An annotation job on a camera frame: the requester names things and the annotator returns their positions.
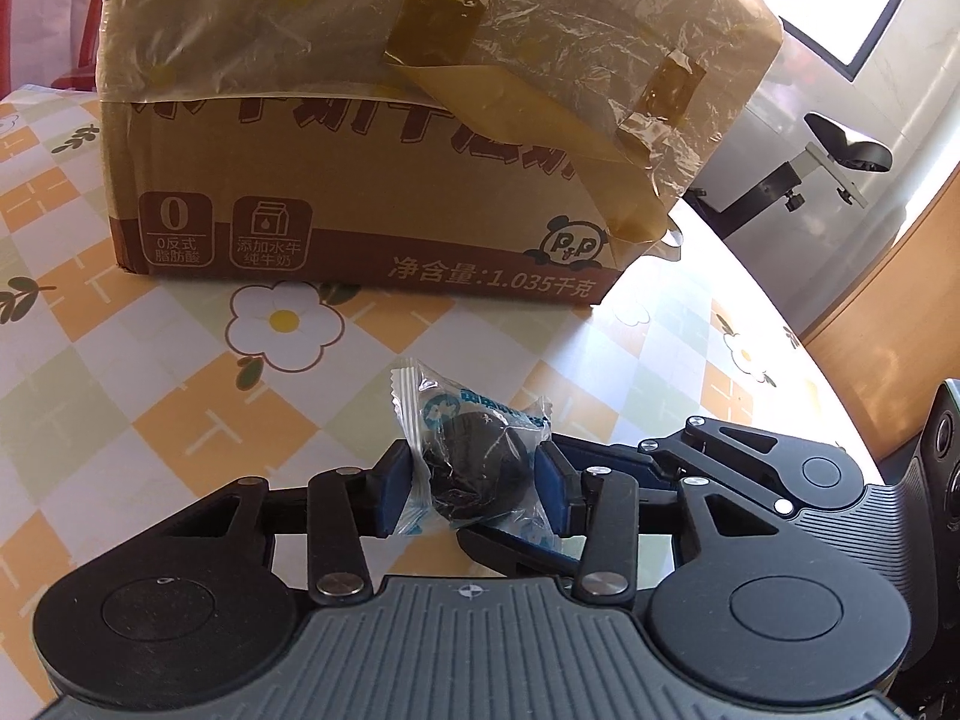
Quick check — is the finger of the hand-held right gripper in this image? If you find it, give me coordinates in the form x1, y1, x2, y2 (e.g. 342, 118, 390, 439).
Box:
557, 416, 809, 520
456, 525, 595, 580

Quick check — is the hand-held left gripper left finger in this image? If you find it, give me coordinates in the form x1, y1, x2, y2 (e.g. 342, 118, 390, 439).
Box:
141, 441, 419, 602

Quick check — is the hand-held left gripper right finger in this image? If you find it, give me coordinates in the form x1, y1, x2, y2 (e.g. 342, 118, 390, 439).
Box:
535, 439, 782, 604

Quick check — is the dark round cookie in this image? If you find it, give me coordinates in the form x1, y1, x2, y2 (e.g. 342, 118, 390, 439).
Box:
388, 358, 557, 550

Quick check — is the brown cardboard box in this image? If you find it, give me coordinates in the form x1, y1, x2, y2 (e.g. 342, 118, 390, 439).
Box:
97, 0, 785, 310

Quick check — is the yellow dotted plastic liner bag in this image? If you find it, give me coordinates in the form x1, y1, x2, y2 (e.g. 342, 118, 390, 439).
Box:
97, 0, 785, 250

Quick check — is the black office chair armrest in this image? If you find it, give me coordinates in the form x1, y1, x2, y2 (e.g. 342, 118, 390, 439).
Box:
685, 111, 895, 242

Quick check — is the printed room backdrop cloth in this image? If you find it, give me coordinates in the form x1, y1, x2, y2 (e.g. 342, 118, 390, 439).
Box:
0, 0, 113, 95

